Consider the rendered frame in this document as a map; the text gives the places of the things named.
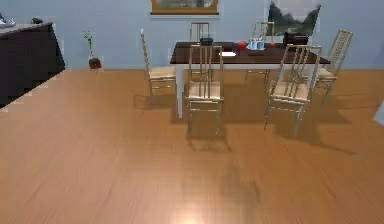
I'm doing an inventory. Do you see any gold framed wall picture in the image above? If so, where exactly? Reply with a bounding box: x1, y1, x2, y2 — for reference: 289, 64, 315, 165
149, 0, 220, 16

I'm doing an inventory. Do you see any black box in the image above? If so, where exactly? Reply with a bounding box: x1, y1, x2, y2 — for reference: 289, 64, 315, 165
282, 31, 310, 46

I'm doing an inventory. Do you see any pale blue bottle set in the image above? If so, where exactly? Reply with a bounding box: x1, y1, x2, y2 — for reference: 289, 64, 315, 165
247, 37, 266, 52

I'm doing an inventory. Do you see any pale blue grey object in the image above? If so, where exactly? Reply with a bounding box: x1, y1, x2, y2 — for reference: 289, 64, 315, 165
372, 99, 384, 128

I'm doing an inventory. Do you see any dark brown sideboard cabinet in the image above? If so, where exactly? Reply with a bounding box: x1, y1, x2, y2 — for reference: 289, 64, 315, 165
0, 21, 66, 108

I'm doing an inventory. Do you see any white small object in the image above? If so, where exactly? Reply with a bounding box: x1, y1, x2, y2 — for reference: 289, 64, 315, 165
0, 13, 17, 29

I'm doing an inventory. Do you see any small potted house plant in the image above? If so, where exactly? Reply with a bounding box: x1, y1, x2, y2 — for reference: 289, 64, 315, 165
83, 30, 103, 70

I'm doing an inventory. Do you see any dark brown dining table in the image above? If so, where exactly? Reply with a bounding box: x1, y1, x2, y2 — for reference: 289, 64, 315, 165
169, 41, 332, 120

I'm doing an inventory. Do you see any dark landscape wall picture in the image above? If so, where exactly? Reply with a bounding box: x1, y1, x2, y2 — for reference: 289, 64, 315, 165
267, 0, 322, 37

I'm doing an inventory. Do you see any gold slatted dining chair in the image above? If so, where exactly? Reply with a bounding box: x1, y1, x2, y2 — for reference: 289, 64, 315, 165
302, 28, 354, 108
243, 21, 276, 88
185, 44, 225, 137
189, 21, 212, 44
139, 28, 178, 98
263, 43, 323, 138

